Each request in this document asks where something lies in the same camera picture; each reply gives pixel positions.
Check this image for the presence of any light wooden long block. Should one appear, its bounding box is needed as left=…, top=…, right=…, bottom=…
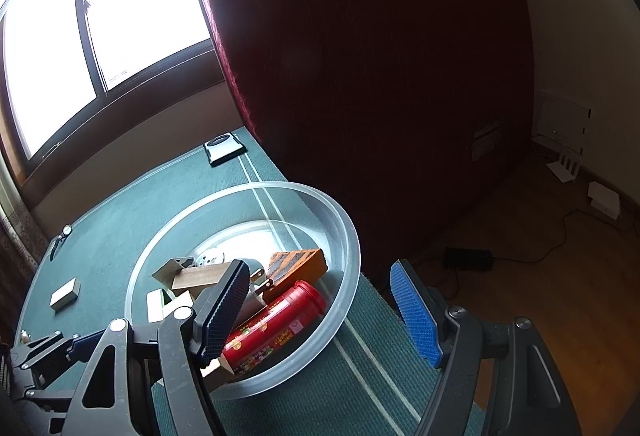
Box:
left=146, top=289, right=193, bottom=323

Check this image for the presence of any white painted wooden block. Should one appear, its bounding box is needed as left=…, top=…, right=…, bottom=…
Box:
left=50, top=278, right=80, bottom=312

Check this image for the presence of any brown wooden block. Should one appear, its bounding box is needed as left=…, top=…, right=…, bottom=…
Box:
left=170, top=263, right=230, bottom=299

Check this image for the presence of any red cylindrical can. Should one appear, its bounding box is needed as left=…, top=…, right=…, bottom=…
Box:
left=222, top=280, right=326, bottom=375

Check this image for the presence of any orange triangular wedge block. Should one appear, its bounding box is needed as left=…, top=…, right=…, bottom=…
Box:
left=262, top=249, right=328, bottom=304

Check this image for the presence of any clear plastic bowl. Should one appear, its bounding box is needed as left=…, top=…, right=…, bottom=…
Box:
left=125, top=182, right=360, bottom=400

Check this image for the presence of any zebra striped triangular block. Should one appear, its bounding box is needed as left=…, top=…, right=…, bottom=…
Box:
left=152, top=257, right=194, bottom=289

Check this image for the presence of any white usb wall charger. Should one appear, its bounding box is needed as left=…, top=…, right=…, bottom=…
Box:
left=233, top=268, right=272, bottom=329

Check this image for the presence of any beige patterned curtain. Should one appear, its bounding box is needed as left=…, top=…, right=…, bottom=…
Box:
left=0, top=158, right=48, bottom=342

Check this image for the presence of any black smartphone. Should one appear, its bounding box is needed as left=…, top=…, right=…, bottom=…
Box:
left=203, top=132, right=246, bottom=167

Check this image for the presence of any red curtain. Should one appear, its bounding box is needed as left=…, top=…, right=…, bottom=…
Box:
left=202, top=0, right=534, bottom=279

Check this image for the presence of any wooden framed window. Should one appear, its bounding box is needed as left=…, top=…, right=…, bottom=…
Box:
left=1, top=0, right=224, bottom=205

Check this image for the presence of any wristwatch with black strap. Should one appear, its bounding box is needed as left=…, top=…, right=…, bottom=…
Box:
left=49, top=224, right=73, bottom=261

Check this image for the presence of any white wall panel box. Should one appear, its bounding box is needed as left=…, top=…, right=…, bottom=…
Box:
left=533, top=90, right=592, bottom=156

